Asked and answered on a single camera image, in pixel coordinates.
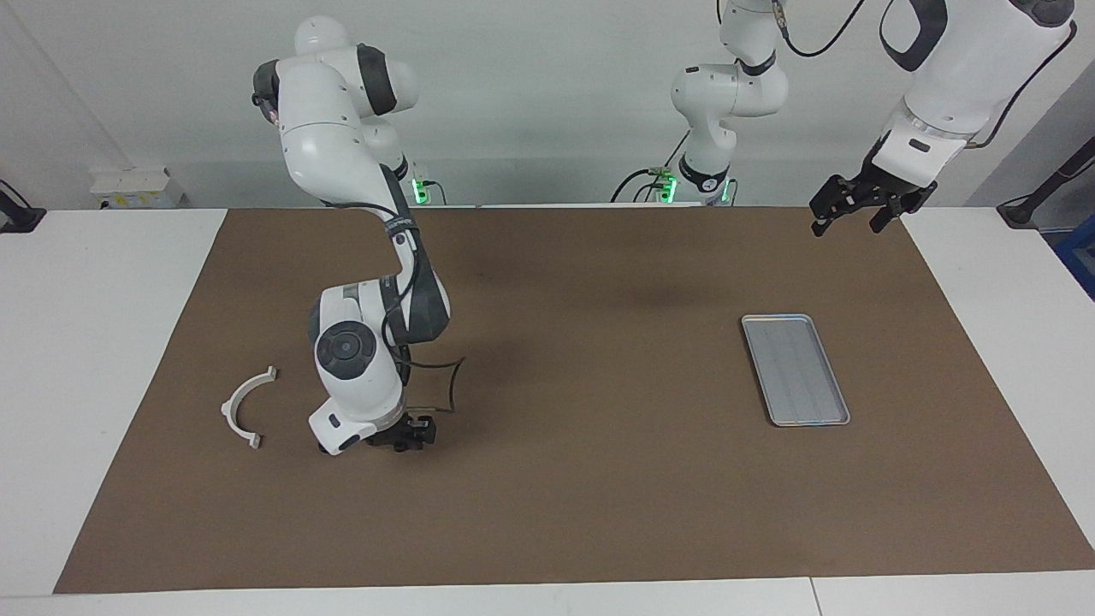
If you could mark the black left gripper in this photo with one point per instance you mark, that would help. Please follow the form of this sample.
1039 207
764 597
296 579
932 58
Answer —
885 186

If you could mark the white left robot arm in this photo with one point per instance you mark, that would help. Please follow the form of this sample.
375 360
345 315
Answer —
727 90

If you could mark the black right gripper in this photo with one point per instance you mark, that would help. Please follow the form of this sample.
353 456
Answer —
402 426

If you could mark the silver metal tray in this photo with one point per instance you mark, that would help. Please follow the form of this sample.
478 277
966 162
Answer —
800 376

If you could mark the white curved plastic bracket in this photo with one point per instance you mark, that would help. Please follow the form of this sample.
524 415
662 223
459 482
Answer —
231 411

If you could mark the white power strip box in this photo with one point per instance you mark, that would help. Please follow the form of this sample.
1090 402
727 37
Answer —
137 190

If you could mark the brown table mat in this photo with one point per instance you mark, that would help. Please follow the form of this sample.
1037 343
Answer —
599 428

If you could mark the black table clamp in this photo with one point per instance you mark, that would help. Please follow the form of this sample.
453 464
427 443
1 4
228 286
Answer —
19 218

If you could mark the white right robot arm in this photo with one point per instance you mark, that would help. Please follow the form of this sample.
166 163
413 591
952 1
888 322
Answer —
329 145

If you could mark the blue box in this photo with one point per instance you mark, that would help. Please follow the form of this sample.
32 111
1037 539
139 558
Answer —
1080 257

